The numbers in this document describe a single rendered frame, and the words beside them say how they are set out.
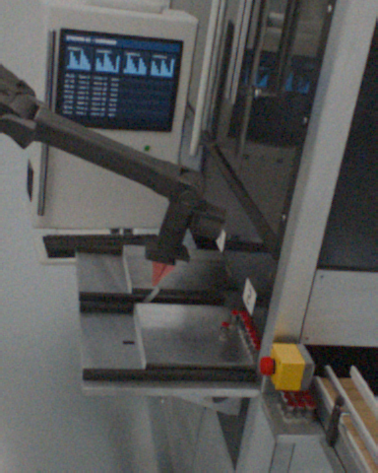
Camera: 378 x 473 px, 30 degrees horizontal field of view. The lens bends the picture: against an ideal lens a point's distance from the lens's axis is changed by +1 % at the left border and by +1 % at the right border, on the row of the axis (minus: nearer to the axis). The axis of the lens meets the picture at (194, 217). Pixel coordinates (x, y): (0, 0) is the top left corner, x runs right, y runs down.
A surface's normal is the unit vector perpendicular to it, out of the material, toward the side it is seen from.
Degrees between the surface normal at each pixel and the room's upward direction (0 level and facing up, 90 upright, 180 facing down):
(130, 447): 0
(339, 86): 90
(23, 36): 90
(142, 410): 0
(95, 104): 90
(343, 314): 90
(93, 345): 0
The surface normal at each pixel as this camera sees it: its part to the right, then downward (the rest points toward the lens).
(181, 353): 0.15, -0.91
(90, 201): 0.32, 0.41
